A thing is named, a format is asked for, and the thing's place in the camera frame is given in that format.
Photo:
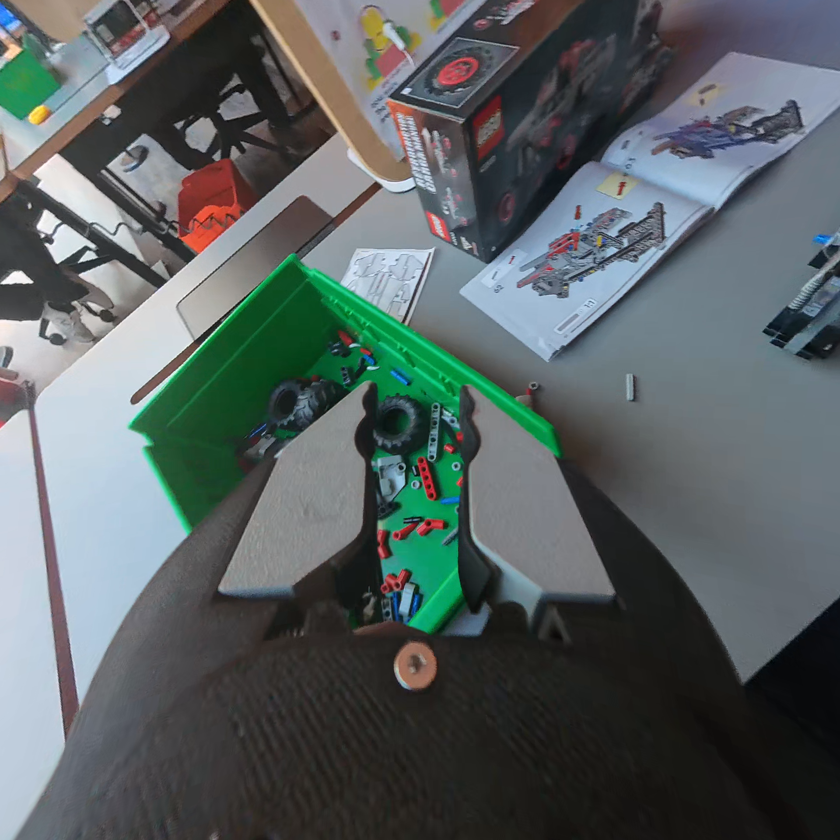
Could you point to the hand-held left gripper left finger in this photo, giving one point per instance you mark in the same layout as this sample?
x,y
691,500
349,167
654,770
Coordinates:
x,y
302,512

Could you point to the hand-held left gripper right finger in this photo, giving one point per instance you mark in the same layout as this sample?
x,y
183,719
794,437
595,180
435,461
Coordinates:
x,y
531,518

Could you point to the black lego tire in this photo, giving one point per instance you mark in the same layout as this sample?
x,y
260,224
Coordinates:
x,y
323,400
384,428
283,401

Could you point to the pile of small lego pieces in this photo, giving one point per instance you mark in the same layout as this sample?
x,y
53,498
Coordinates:
x,y
400,584

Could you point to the green plastic bin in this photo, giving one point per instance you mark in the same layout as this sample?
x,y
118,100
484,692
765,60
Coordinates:
x,y
216,420

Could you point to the grey lego panel part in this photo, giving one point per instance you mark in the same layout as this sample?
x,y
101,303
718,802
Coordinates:
x,y
390,476

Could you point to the red lego beam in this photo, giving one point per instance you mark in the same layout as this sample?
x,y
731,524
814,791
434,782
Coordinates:
x,y
426,478

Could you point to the long grey lego beam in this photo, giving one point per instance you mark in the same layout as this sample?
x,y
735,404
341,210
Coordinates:
x,y
434,430

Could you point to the partly built lego model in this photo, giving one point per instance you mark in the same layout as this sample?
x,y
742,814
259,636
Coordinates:
x,y
814,308

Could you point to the black lego set box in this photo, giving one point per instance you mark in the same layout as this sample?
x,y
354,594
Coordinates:
x,y
525,124

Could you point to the white sticker sheet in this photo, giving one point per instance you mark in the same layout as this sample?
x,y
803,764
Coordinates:
x,y
387,282

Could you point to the silver laptop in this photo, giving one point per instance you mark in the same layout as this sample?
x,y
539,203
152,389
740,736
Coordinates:
x,y
256,269

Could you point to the orange plastic crate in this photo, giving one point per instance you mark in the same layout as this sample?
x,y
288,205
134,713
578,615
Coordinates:
x,y
213,197

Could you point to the black office chair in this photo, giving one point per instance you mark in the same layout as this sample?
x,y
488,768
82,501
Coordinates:
x,y
33,262
229,134

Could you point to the open instruction booklet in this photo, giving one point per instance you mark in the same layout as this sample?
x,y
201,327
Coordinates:
x,y
656,164

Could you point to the wood edged printed board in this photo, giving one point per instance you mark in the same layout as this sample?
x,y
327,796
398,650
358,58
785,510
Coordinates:
x,y
341,72

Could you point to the yellow block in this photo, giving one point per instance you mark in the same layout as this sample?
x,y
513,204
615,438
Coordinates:
x,y
39,115

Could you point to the wood edged table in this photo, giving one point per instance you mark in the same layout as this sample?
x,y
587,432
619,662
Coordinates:
x,y
79,85

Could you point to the white tabletop device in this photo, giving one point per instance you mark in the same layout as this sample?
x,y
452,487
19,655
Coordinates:
x,y
128,33

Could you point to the green box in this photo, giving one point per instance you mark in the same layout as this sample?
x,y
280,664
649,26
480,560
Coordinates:
x,y
26,82

